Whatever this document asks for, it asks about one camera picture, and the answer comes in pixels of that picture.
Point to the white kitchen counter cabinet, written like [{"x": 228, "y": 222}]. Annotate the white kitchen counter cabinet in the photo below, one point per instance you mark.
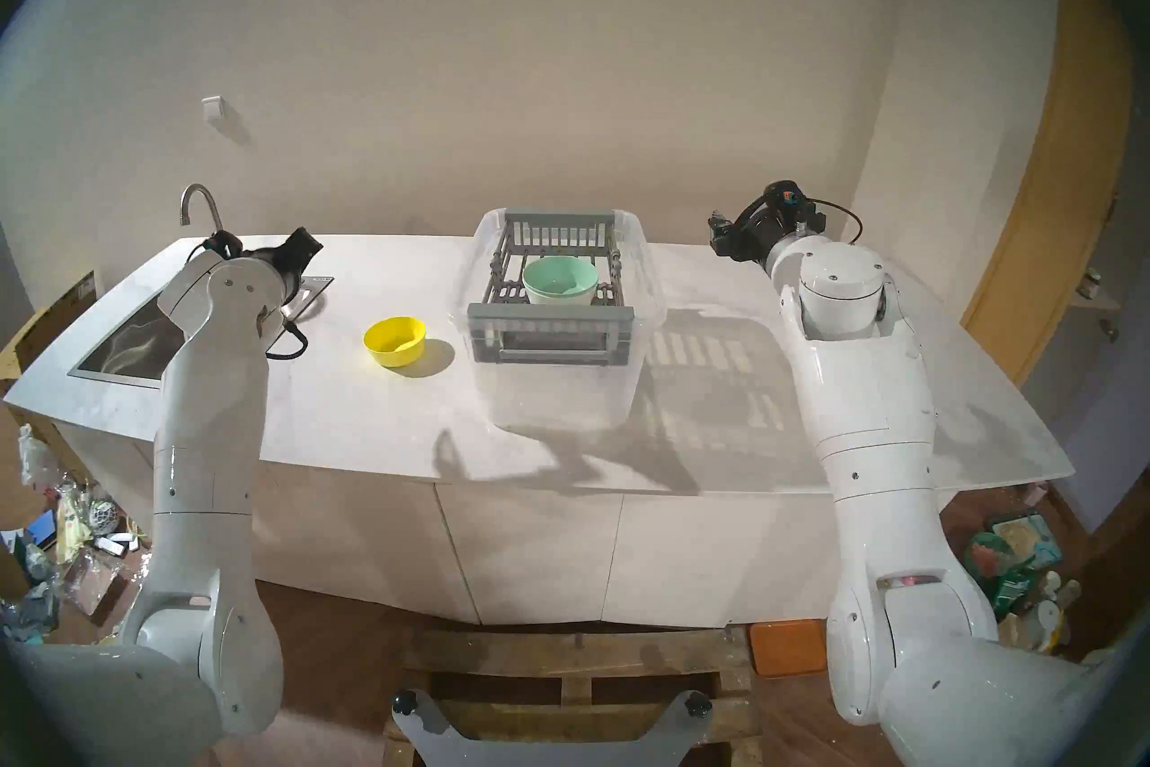
[{"x": 530, "y": 540}]

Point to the white crumpled plastic bag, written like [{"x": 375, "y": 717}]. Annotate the white crumpled plastic bag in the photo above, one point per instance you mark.
[{"x": 38, "y": 455}]

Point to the white wall switch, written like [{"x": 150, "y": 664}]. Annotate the white wall switch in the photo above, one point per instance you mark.
[{"x": 212, "y": 108}]

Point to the green snack bag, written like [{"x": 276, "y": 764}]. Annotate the green snack bag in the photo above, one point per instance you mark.
[{"x": 1011, "y": 590}]

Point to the green dish red food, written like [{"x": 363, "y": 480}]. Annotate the green dish red food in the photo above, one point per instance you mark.
[{"x": 986, "y": 558}]

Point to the black round base knob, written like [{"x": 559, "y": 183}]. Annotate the black round base knob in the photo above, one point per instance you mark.
[
  {"x": 698, "y": 704},
  {"x": 406, "y": 702}
]

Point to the wooden door frame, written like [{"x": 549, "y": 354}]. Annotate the wooden door frame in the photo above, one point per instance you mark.
[{"x": 1051, "y": 199}]

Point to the beige food bag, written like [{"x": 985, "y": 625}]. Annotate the beige food bag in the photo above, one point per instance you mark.
[{"x": 1033, "y": 630}]

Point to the crumpled silver plastic wrap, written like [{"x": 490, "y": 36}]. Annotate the crumpled silver plastic wrap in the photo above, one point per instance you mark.
[{"x": 27, "y": 608}]

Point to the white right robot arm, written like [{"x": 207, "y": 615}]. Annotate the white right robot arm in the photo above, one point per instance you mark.
[{"x": 871, "y": 415}]

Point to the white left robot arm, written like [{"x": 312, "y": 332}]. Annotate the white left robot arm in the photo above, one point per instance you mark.
[{"x": 211, "y": 433}]

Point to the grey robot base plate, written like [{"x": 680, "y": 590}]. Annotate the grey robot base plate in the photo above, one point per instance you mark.
[{"x": 539, "y": 754}]

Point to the grey dish drying rack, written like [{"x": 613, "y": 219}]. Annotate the grey dish drying rack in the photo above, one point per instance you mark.
[{"x": 548, "y": 322}]

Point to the yellow bowl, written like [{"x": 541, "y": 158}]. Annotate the yellow bowl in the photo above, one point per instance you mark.
[{"x": 393, "y": 343}]

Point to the wooden pallet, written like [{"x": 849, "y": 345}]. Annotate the wooden pallet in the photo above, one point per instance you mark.
[{"x": 557, "y": 653}]

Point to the blue flat book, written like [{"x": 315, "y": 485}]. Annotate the blue flat book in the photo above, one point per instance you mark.
[{"x": 40, "y": 527}]

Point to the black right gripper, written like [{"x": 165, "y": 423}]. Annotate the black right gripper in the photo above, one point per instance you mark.
[{"x": 777, "y": 226}]

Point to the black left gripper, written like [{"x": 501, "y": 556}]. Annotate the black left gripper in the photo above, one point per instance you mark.
[{"x": 289, "y": 264}]

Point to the orange plastic tray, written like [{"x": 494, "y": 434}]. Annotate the orange plastic tray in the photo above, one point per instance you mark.
[{"x": 786, "y": 648}]

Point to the chrome gooseneck faucet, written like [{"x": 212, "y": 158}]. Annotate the chrome gooseneck faucet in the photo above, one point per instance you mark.
[{"x": 216, "y": 217}]

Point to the stainless steel sink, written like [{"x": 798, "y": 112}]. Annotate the stainless steel sink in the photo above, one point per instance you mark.
[{"x": 126, "y": 347}]

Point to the teal noodle tray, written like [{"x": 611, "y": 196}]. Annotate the teal noodle tray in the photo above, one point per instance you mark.
[{"x": 1024, "y": 536}]

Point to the mint green bowl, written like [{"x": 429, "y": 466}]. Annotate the mint green bowl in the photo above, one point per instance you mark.
[{"x": 561, "y": 280}]

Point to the brown cardboard box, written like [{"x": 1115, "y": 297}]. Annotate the brown cardboard box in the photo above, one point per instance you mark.
[{"x": 49, "y": 325}]

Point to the brown cardboard sheet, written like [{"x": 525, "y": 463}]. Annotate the brown cardboard sheet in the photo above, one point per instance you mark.
[{"x": 18, "y": 469}]

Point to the clear plastic storage bin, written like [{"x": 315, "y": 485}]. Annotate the clear plastic storage bin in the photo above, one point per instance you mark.
[{"x": 557, "y": 401}]

